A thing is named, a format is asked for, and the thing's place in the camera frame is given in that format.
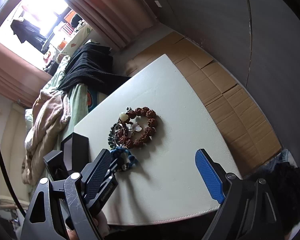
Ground blue bead bracelet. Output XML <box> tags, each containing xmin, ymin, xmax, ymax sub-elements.
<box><xmin>110</xmin><ymin>146</ymin><xmax>141</xmax><ymax>172</ymax></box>

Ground black jewelry box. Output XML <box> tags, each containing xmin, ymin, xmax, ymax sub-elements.
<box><xmin>61</xmin><ymin>133</ymin><xmax>89</xmax><ymax>174</ymax></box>

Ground left hand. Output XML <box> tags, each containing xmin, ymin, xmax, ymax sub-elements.
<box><xmin>66</xmin><ymin>211</ymin><xmax>109</xmax><ymax>240</ymax></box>

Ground flattened cardboard sheets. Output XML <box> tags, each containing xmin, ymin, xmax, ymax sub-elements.
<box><xmin>125</xmin><ymin>31</ymin><xmax>281</xmax><ymax>176</ymax></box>

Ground pink beige blanket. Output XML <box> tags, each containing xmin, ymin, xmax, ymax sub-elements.
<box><xmin>21</xmin><ymin>90</ymin><xmax>71</xmax><ymax>185</ymax></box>

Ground green bed sheet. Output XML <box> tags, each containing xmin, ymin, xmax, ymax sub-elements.
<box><xmin>42</xmin><ymin>56</ymin><xmax>89</xmax><ymax>150</ymax></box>

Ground black knitted throw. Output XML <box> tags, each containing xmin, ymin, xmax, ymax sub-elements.
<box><xmin>57</xmin><ymin>42</ymin><xmax>129</xmax><ymax>95</ymax></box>

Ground pink curtain left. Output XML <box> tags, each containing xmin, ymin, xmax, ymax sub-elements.
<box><xmin>0</xmin><ymin>43</ymin><xmax>51</xmax><ymax>107</ymax></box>

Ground pink curtain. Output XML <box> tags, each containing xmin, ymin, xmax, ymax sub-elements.
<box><xmin>0</xmin><ymin>43</ymin><xmax>51</xmax><ymax>107</ymax></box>
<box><xmin>65</xmin><ymin>0</ymin><xmax>157</xmax><ymax>50</ymax></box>

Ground white floral pillow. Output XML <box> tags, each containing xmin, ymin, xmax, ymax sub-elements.
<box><xmin>61</xmin><ymin>23</ymin><xmax>93</xmax><ymax>56</ymax></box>

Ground dark grey wardrobe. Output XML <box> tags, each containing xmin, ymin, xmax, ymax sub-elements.
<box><xmin>145</xmin><ymin>0</ymin><xmax>300</xmax><ymax>166</ymax></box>

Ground dark hanging clothes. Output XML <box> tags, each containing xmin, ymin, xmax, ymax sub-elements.
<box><xmin>10</xmin><ymin>19</ymin><xmax>47</xmax><ymax>54</ymax></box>

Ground pink curtain right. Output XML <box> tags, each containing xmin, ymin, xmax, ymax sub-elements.
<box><xmin>65</xmin><ymin>0</ymin><xmax>157</xmax><ymax>50</ymax></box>

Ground brown rudraksha bead bracelet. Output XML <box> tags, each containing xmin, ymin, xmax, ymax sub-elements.
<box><xmin>117</xmin><ymin>106</ymin><xmax>159</xmax><ymax>150</ymax></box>

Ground black cable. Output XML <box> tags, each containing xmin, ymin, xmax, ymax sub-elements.
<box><xmin>0</xmin><ymin>123</ymin><xmax>28</xmax><ymax>218</ymax></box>

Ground white wall socket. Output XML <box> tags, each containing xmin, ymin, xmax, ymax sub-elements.
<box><xmin>154</xmin><ymin>0</ymin><xmax>162</xmax><ymax>8</ymax></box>

